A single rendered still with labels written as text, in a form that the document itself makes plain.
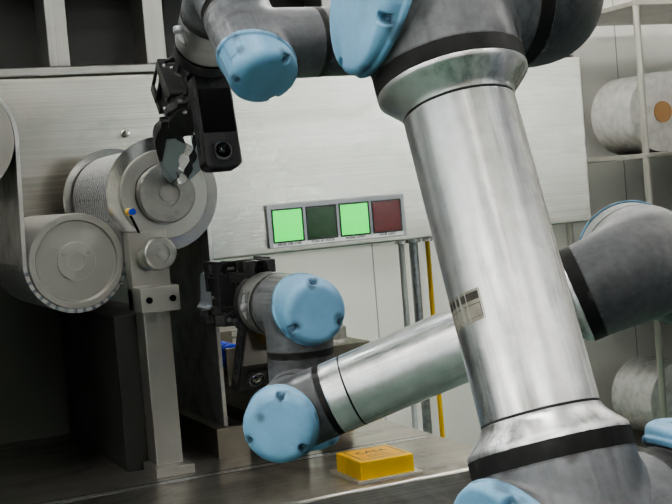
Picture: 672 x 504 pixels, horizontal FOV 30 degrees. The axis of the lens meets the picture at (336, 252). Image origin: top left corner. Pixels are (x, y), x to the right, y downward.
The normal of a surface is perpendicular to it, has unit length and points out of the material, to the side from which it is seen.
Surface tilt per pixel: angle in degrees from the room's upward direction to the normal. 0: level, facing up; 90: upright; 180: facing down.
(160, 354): 90
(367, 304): 90
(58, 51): 90
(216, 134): 79
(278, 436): 90
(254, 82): 140
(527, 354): 73
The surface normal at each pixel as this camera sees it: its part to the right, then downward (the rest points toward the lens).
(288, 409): -0.12, 0.06
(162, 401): 0.41, 0.01
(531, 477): -0.43, -0.15
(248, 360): 0.40, 0.52
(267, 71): 0.33, 0.77
